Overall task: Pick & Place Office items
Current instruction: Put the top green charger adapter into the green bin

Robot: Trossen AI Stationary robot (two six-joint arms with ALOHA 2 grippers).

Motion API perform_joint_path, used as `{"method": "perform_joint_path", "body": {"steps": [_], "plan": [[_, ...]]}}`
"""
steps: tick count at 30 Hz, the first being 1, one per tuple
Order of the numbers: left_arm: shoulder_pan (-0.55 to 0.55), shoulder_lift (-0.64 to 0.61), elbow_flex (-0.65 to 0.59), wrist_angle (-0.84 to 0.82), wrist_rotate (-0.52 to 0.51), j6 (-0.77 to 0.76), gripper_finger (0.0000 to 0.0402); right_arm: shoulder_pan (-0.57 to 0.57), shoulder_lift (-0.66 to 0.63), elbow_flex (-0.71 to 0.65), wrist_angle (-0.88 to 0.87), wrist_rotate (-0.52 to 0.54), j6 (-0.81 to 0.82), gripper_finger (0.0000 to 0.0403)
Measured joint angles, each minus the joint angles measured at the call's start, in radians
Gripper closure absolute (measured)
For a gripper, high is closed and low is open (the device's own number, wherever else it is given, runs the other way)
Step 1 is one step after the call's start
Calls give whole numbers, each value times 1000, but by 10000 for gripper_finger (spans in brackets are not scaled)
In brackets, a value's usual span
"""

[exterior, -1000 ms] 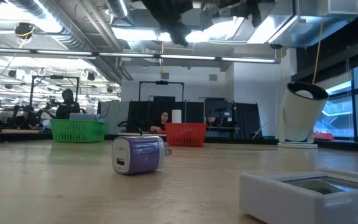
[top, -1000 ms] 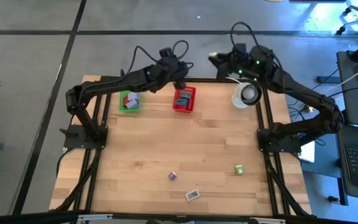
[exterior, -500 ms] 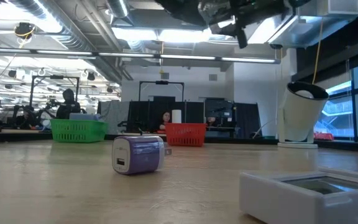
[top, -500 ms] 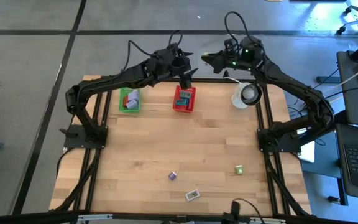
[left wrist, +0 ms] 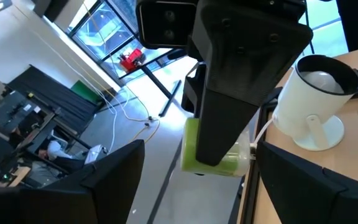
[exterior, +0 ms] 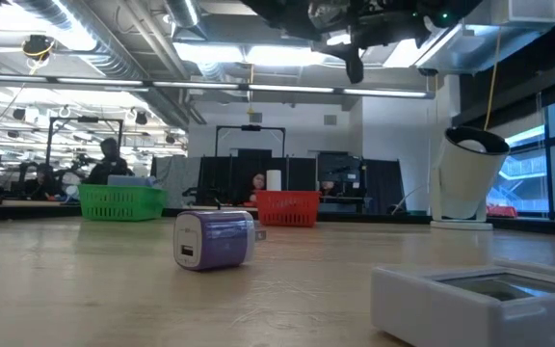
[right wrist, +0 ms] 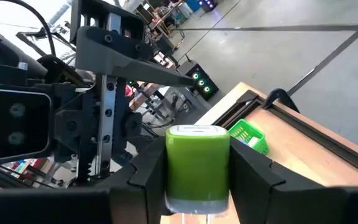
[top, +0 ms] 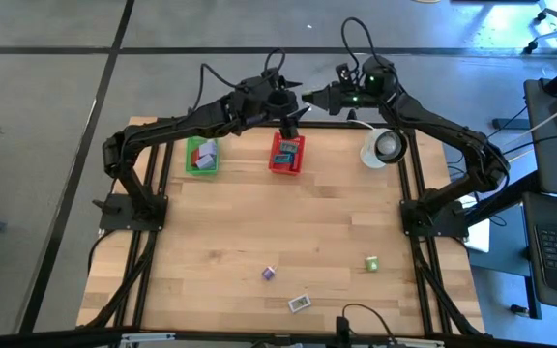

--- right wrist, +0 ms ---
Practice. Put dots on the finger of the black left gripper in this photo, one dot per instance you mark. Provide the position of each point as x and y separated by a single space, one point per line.
129 62
132 126

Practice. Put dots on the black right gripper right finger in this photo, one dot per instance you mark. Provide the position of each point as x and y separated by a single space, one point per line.
291 202

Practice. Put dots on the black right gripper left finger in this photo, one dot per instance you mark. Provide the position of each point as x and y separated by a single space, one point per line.
73 205

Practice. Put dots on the pink charger cube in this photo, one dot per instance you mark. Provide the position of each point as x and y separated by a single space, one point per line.
253 142

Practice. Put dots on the green white charger cube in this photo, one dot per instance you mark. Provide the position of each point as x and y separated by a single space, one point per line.
197 168

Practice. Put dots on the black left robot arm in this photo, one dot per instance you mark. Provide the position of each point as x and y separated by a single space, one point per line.
5 53

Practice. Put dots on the black box with green lights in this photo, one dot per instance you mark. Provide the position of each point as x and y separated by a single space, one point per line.
204 88

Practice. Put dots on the green plastic basket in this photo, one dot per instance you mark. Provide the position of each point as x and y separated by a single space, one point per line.
244 130

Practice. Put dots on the black table clamp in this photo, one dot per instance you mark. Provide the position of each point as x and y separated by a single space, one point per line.
277 92

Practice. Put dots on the black aluminium table frame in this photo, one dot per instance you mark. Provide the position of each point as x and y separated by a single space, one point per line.
322 137

